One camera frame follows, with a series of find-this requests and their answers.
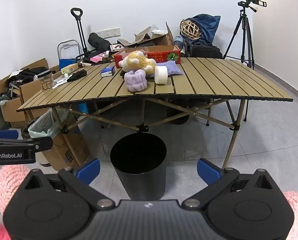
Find tan folding table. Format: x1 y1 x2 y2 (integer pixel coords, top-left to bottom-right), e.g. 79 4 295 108
16 57 294 169

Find black camcorder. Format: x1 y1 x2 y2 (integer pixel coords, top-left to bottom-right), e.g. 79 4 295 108
238 0 267 13

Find clear jar black lid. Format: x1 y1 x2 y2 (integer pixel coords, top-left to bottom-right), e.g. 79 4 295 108
36 69 55 92

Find purple knitted cloth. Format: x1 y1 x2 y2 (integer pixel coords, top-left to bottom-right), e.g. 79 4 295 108
159 60 184 77

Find white paper sheets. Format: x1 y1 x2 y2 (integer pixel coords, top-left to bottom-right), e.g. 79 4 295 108
52 77 70 89

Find blue tissue box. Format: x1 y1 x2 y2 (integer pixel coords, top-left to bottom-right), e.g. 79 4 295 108
100 66 116 78

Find pink package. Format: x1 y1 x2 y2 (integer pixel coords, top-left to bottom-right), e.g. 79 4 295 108
90 51 112 63

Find black trolley handle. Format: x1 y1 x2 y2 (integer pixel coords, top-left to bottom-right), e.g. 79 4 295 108
70 7 88 53

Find cardboard box with clothes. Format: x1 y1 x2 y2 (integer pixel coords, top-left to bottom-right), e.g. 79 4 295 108
0 58 49 128

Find red cardboard box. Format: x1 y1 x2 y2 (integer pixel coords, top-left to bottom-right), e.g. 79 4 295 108
114 45 181 68

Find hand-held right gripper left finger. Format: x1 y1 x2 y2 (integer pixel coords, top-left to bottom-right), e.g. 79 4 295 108
24 158 114 209

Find grey frame blue stool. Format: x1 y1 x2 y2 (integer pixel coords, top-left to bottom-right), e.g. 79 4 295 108
57 39 80 69

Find open brown cardboard box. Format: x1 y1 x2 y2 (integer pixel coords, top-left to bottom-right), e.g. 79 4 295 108
117 22 175 48

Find black waste bin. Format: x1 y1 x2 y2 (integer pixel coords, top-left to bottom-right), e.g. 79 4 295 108
110 133 167 201

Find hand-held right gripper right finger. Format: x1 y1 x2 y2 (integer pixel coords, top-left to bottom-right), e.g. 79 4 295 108
183 158 274 210

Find white wall outlet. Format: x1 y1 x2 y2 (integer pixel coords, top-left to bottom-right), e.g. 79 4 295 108
97 27 120 37

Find blue fabric bag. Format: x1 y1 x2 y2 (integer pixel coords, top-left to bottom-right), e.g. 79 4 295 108
183 14 221 46

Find wicker ball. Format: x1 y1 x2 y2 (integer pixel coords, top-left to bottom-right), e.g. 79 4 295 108
180 20 202 40

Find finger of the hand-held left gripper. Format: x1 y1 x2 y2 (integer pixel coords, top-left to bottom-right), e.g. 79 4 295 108
0 130 54 153

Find black suitcase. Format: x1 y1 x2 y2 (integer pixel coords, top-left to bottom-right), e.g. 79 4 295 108
183 40 223 59

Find yellow white plush toy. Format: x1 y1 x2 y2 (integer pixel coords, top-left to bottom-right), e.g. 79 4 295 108
119 51 156 75

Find black tripod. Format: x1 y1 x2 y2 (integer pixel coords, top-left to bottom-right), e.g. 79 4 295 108
223 4 255 70

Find white round foam block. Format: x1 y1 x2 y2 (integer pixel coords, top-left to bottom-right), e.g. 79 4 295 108
154 65 169 85

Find purple fluffy headband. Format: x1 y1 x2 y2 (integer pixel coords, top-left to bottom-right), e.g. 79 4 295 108
124 69 149 92

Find small beige carton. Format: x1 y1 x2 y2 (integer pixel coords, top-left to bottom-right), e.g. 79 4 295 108
61 64 79 75

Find black duffel bag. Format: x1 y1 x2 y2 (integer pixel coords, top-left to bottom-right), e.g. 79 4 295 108
88 32 112 52

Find black glove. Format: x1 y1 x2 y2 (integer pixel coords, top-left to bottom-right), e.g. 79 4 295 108
67 70 87 82

